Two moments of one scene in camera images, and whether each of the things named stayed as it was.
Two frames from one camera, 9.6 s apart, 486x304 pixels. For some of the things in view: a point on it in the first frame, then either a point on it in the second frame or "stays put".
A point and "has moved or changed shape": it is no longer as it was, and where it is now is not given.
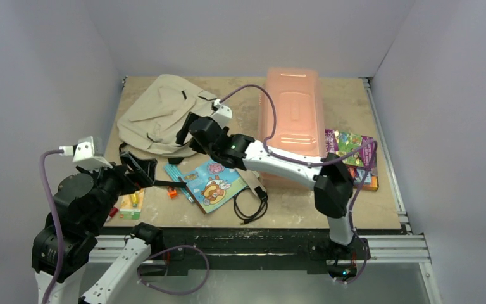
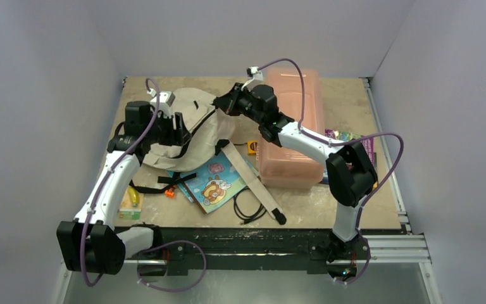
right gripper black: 197,127 to 230,103
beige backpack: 149,123 has moved or changed shape
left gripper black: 135,180 to 176,137
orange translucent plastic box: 299,128 stays put
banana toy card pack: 131,205 stays put
